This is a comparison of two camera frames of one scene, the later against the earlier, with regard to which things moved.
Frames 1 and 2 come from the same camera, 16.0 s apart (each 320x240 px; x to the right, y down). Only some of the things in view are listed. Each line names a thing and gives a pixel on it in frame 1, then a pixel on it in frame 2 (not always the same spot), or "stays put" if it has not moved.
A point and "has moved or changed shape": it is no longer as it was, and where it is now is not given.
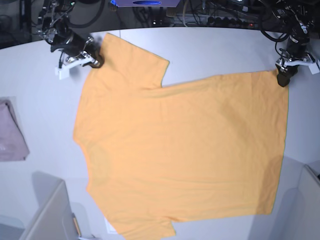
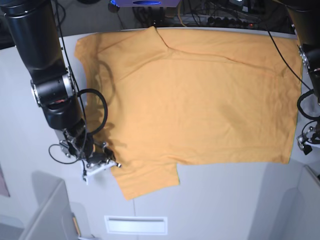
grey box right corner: (308, 205) stays put
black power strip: (226, 22) stays put
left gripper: (75, 44) -> (77, 144)
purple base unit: (146, 3) stays put
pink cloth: (13, 146) -> (3, 188)
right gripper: (297, 48) -> (311, 133)
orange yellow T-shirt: (155, 151) has moved or changed shape
